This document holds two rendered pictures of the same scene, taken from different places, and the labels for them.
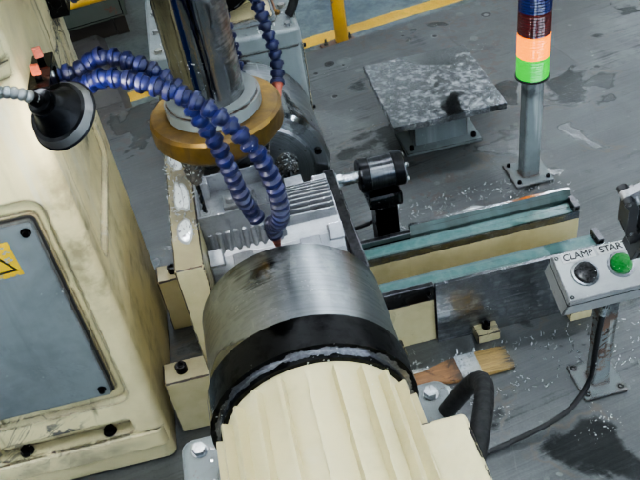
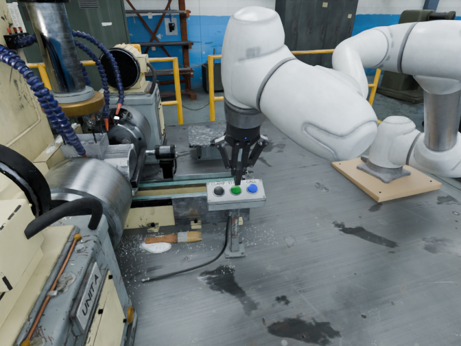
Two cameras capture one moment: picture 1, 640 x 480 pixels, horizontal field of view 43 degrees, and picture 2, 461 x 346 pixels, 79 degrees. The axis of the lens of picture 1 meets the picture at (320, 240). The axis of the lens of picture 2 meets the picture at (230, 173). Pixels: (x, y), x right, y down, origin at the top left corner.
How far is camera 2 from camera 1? 0.48 m
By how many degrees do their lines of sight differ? 10
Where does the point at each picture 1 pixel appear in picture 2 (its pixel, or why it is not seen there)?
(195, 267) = (42, 161)
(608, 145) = (274, 166)
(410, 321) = (162, 214)
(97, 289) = not seen: outside the picture
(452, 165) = (213, 165)
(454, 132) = (217, 154)
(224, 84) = (69, 83)
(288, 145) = (126, 134)
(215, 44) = (64, 62)
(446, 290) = (176, 201)
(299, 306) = (66, 177)
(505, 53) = not seen: hidden behind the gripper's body
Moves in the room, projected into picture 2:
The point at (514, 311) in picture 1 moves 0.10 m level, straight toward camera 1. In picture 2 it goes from (209, 217) to (199, 235)
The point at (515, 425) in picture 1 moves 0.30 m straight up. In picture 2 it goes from (191, 263) to (183, 188)
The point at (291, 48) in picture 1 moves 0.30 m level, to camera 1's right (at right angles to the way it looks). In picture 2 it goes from (148, 105) to (211, 104)
